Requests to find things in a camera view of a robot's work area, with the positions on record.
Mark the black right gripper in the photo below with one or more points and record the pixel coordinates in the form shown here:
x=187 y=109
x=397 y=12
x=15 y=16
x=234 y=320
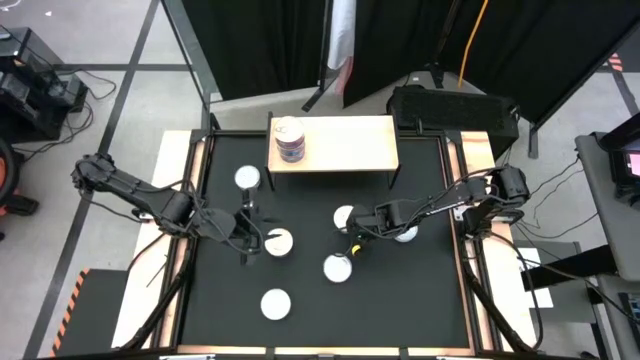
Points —
x=395 y=219

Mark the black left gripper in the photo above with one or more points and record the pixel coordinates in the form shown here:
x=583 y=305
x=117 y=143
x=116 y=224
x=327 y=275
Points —
x=220 y=226

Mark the green label seafood can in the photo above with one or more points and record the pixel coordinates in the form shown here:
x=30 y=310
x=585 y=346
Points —
x=275 y=304
x=247 y=176
x=407 y=237

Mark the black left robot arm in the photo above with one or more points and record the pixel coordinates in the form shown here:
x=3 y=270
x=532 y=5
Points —
x=140 y=192

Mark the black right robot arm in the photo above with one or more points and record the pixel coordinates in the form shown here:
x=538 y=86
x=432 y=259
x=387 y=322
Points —
x=450 y=202

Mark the red label seafood can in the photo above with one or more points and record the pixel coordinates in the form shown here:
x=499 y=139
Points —
x=337 y=268

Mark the wooden shelf with black legs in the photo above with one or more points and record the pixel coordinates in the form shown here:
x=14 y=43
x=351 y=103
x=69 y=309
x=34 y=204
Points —
x=350 y=145

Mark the black table mat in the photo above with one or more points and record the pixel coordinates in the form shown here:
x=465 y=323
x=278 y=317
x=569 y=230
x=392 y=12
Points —
x=375 y=310

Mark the black edge clamp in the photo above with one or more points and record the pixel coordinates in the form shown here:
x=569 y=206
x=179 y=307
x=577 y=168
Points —
x=404 y=354
x=270 y=354

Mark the black stand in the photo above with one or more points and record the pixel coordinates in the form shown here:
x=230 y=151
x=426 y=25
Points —
x=439 y=70
x=314 y=100

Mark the silver aluminium profile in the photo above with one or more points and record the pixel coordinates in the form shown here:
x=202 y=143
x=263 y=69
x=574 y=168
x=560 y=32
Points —
x=465 y=358
x=187 y=357

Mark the black perforated case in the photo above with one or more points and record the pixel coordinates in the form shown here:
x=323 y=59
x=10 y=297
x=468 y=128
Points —
x=450 y=112

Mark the black hazard striped floor mat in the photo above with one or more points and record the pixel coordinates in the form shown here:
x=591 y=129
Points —
x=616 y=62
x=95 y=310

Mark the black curtain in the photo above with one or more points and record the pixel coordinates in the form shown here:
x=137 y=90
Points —
x=540 y=50
x=250 y=45

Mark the white paper sheet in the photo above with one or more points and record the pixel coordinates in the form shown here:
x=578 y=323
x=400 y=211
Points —
x=544 y=299

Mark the black floor bar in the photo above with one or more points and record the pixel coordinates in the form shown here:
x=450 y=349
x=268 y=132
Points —
x=575 y=266

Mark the gray desk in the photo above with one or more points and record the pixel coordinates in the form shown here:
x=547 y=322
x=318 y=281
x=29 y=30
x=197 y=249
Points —
x=600 y=220
x=612 y=325

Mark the orange and black machine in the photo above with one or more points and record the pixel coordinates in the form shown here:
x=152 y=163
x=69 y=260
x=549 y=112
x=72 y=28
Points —
x=6 y=170

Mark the black equipment rack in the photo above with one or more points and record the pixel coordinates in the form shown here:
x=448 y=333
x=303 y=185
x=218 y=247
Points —
x=35 y=100

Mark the black desktop device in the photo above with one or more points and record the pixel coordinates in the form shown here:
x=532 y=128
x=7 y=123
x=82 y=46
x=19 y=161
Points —
x=620 y=150

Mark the black keyboard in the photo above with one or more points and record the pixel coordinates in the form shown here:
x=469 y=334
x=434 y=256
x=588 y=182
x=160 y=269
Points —
x=631 y=310

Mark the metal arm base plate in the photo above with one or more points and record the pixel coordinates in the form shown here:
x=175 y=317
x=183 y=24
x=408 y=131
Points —
x=142 y=217
x=460 y=213

